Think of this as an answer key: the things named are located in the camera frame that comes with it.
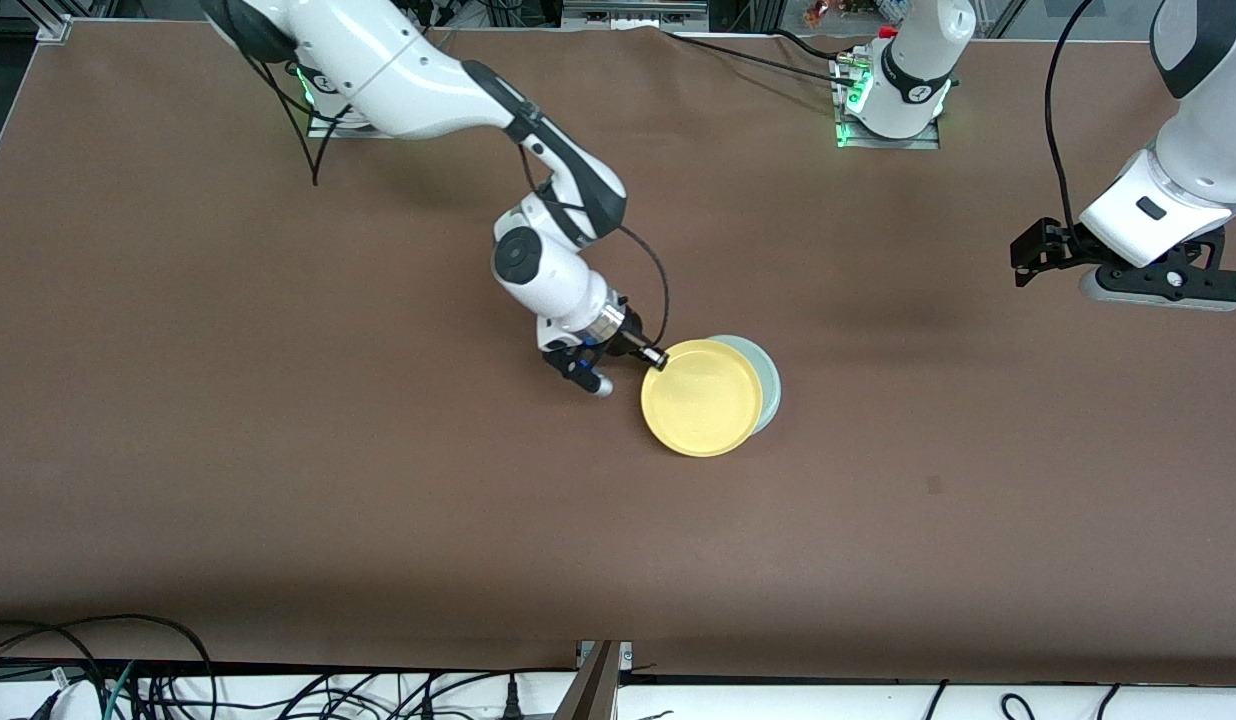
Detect long black table cable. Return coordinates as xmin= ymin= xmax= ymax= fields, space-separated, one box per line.
xmin=662 ymin=30 xmax=851 ymax=79

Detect aluminium profile post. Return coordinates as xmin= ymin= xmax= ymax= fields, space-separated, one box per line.
xmin=552 ymin=640 xmax=635 ymax=720

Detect green cable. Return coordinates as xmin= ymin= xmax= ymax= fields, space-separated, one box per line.
xmin=102 ymin=660 xmax=137 ymax=720

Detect brown table cover sheet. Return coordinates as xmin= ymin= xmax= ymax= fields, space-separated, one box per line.
xmin=0 ymin=20 xmax=1236 ymax=687

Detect large looping black cable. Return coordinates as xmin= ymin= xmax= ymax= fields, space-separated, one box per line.
xmin=0 ymin=613 xmax=217 ymax=720

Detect grey metal rail box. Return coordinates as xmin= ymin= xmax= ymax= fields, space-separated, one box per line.
xmin=561 ymin=0 xmax=711 ymax=32

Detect yellow round plate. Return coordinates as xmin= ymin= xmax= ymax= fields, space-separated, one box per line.
xmin=641 ymin=339 xmax=765 ymax=459

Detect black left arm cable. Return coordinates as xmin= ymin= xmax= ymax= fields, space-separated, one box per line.
xmin=1044 ymin=0 xmax=1095 ymax=241

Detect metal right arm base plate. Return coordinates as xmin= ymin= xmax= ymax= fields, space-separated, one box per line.
xmin=307 ymin=105 xmax=381 ymax=140

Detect black left camera mount bracket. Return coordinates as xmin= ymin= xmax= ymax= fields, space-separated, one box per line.
xmin=1098 ymin=225 xmax=1236 ymax=302

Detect colourful background toys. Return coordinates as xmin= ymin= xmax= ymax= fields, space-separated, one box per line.
xmin=802 ymin=0 xmax=881 ymax=27

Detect short black table cable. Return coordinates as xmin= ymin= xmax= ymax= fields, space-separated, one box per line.
xmin=773 ymin=28 xmax=871 ymax=59

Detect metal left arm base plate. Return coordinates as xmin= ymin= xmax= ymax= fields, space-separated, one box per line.
xmin=831 ymin=55 xmax=942 ymax=151

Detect pale green round plate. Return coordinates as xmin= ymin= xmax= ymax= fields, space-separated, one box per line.
xmin=708 ymin=334 xmax=783 ymax=437

